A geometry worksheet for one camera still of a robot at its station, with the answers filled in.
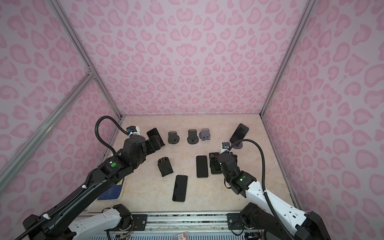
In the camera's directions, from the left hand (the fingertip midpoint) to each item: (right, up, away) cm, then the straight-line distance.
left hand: (153, 137), depth 73 cm
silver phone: (+24, -19, +19) cm, 36 cm away
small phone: (+48, +1, +22) cm, 53 cm away
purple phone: (+30, -12, -1) cm, 32 cm away
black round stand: (+27, 0, +32) cm, 41 cm away
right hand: (+33, -9, +7) cm, 35 cm away
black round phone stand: (+18, -2, +27) cm, 33 cm away
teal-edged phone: (+12, -29, +11) cm, 34 cm away
